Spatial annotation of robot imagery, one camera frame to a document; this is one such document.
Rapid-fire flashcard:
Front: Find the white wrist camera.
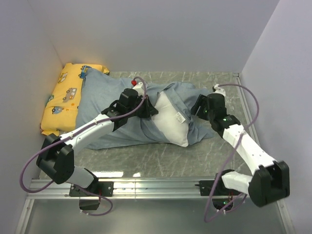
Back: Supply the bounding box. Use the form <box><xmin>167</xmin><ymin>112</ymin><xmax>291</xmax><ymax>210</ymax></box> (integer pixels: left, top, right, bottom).
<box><xmin>213</xmin><ymin>84</ymin><xmax>226</xmax><ymax>97</ymax></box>
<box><xmin>131</xmin><ymin>80</ymin><xmax>144</xmax><ymax>96</ymax></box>

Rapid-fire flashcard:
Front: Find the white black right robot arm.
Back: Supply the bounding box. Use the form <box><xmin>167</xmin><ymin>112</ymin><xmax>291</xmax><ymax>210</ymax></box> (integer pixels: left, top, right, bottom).
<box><xmin>191</xmin><ymin>93</ymin><xmax>290</xmax><ymax>207</ymax></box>

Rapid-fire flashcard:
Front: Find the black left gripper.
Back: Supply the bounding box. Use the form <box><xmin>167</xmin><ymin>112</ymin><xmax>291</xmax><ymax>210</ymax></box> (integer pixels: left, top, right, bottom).
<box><xmin>127</xmin><ymin>95</ymin><xmax>158</xmax><ymax>118</ymax></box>

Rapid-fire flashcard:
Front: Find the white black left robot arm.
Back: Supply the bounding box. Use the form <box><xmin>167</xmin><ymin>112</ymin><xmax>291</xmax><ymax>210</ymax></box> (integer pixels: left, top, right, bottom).
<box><xmin>36</xmin><ymin>83</ymin><xmax>158</xmax><ymax>196</ymax></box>

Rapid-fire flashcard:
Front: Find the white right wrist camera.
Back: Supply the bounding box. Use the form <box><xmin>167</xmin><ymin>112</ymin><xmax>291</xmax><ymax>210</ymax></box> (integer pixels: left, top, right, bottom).
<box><xmin>213</xmin><ymin>84</ymin><xmax>226</xmax><ymax>97</ymax></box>

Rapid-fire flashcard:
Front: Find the white pillow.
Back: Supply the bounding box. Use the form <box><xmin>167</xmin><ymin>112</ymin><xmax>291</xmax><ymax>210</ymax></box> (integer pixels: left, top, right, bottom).
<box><xmin>152</xmin><ymin>92</ymin><xmax>189</xmax><ymax>147</ymax></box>

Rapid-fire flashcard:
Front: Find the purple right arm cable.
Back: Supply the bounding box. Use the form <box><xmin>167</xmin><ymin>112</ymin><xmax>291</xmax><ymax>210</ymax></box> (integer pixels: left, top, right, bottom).
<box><xmin>203</xmin><ymin>83</ymin><xmax>259</xmax><ymax>223</ymax></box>

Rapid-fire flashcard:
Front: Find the yellow car-print pillow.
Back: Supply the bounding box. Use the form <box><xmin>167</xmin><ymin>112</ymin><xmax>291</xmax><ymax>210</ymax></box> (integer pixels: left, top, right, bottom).
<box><xmin>40</xmin><ymin>63</ymin><xmax>110</xmax><ymax>136</ymax></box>

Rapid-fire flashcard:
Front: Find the aluminium mounting rail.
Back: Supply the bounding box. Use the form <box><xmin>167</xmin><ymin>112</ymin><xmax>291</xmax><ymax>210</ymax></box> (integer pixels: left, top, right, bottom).
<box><xmin>16</xmin><ymin>177</ymin><xmax>295</xmax><ymax>234</ymax></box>

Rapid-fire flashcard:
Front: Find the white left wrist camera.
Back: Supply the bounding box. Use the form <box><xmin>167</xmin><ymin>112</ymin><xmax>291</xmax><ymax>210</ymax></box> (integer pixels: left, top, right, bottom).
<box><xmin>131</xmin><ymin>80</ymin><xmax>144</xmax><ymax>96</ymax></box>

